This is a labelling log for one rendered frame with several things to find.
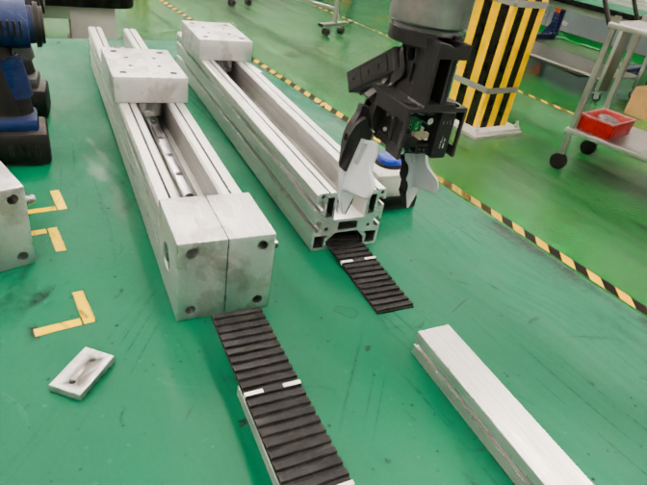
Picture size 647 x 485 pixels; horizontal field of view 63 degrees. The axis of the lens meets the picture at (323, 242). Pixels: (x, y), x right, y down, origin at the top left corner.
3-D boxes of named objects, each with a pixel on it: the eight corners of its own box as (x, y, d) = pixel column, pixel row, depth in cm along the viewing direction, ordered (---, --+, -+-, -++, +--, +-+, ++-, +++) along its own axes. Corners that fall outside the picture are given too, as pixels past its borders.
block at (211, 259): (288, 302, 60) (298, 231, 55) (176, 321, 55) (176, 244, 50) (261, 257, 67) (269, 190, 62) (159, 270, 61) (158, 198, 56)
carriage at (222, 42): (250, 74, 113) (252, 41, 109) (198, 73, 108) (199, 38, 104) (228, 53, 124) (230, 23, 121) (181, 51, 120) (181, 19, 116)
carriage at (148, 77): (187, 119, 86) (188, 77, 83) (115, 120, 81) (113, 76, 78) (167, 87, 98) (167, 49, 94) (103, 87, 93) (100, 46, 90)
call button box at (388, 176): (414, 207, 85) (425, 171, 81) (362, 213, 81) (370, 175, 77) (389, 184, 91) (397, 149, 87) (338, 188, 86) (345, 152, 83)
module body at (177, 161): (243, 260, 66) (247, 199, 61) (159, 270, 61) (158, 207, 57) (137, 66, 124) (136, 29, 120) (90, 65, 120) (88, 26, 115)
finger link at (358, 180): (341, 229, 56) (383, 152, 53) (318, 202, 61) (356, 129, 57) (363, 235, 58) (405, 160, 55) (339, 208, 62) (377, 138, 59)
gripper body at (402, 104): (392, 166, 52) (423, 38, 46) (351, 132, 58) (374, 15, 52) (453, 163, 55) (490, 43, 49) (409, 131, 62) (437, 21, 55)
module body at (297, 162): (375, 242, 74) (388, 188, 69) (309, 251, 69) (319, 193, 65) (217, 69, 132) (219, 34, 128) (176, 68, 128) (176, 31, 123)
